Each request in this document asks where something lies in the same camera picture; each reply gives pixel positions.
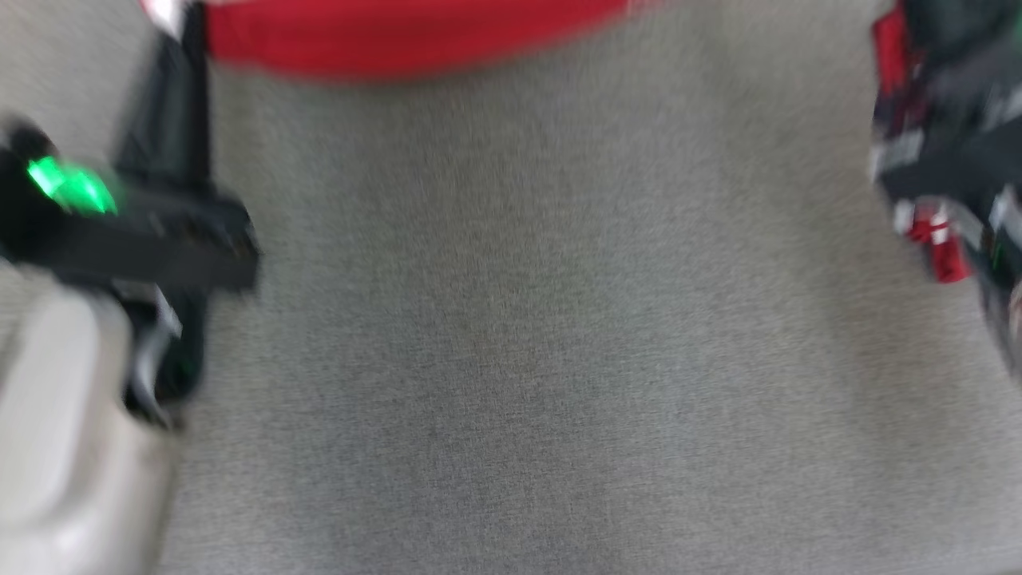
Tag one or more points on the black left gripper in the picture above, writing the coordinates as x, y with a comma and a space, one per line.
160, 239

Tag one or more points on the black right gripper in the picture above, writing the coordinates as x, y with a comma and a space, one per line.
958, 168

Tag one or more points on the red basketball jersey white trim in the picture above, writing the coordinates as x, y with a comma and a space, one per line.
399, 36

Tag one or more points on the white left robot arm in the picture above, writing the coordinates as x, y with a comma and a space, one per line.
64, 431

